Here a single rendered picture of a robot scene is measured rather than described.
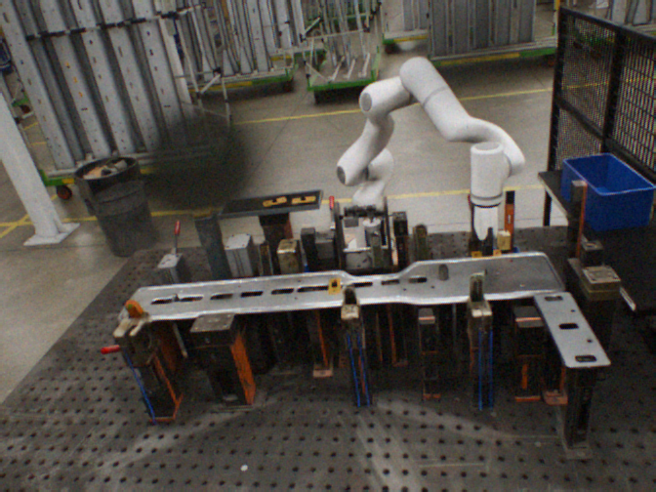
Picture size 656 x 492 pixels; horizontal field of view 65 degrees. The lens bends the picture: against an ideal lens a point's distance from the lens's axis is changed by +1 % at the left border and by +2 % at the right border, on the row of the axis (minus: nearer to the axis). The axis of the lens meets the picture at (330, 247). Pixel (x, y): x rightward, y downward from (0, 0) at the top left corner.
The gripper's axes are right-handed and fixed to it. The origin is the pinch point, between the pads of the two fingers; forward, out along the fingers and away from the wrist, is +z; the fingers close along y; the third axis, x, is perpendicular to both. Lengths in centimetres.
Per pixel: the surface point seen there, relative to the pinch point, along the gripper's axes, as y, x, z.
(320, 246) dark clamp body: -16, -52, 3
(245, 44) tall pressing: -774, -246, 34
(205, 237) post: -30, -97, 3
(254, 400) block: 18, -76, 38
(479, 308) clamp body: 22.3, -6.0, 5.0
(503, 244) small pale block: -10.9, 7.2, 6.1
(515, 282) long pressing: 5.6, 7.3, 9.5
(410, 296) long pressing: 8.3, -23.5, 9.3
